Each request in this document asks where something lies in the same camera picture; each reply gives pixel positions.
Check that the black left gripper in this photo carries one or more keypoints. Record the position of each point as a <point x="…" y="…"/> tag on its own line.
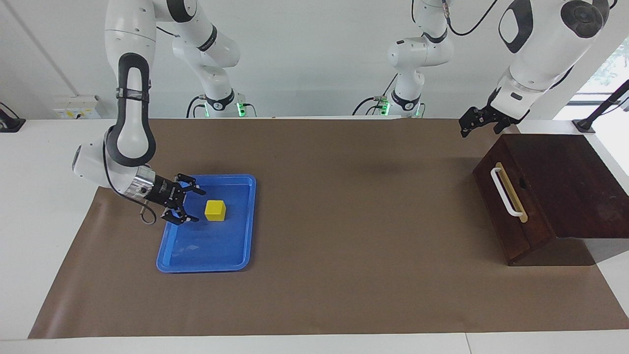
<point x="503" y="119"/>

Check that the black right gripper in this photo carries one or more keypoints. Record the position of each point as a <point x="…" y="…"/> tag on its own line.
<point x="164" y="191"/>

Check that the yellow cube block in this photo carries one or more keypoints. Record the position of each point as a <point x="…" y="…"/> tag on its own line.
<point x="214" y="211"/>

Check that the dark wooden drawer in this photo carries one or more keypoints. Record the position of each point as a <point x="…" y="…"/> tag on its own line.
<point x="496" y="216"/>

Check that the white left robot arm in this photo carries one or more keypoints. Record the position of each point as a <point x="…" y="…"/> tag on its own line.
<point x="545" y="49"/>

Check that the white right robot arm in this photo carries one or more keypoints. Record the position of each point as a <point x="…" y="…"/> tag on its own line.
<point x="123" y="29"/>

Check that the dark wooden drawer cabinet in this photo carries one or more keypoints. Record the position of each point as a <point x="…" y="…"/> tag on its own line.
<point x="580" y="187"/>

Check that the blue plastic tray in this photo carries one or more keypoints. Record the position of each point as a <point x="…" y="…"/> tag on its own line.
<point x="211" y="250"/>

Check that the black pole stand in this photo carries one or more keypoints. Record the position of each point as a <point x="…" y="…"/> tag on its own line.
<point x="602" y="108"/>

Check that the brown table mat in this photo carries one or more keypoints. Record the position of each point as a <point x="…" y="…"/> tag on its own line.
<point x="344" y="246"/>

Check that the small black stand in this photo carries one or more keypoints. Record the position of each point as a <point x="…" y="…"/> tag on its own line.
<point x="10" y="124"/>

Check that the white wall socket box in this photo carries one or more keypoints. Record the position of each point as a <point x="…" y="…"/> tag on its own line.
<point x="76" y="108"/>

